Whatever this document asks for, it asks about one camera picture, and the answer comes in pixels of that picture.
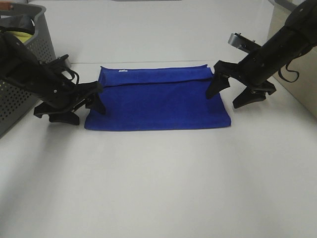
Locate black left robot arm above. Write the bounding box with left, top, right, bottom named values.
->
left=0, top=32, right=106, bottom=125

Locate blue microfiber towel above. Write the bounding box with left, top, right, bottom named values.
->
left=84, top=65, right=231, bottom=131

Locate yellow-green towel in basket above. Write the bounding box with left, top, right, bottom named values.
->
left=10, top=31, right=33, bottom=43

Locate black cloth in basket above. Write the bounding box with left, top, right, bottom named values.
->
left=0, top=14, right=35, bottom=35

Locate beige storage box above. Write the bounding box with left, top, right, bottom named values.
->
left=267, top=0, right=317, bottom=116

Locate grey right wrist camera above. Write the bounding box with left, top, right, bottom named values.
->
left=228, top=33, right=261, bottom=54

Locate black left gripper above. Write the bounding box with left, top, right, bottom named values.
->
left=33, top=55, right=106, bottom=125

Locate grey perforated plastic basket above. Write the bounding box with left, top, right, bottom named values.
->
left=0, top=0, right=56, bottom=137

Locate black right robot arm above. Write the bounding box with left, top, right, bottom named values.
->
left=206, top=0, right=317, bottom=108

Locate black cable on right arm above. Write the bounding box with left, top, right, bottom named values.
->
left=277, top=56, right=300, bottom=82

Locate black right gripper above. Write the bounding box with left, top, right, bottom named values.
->
left=206, top=60, right=276, bottom=108

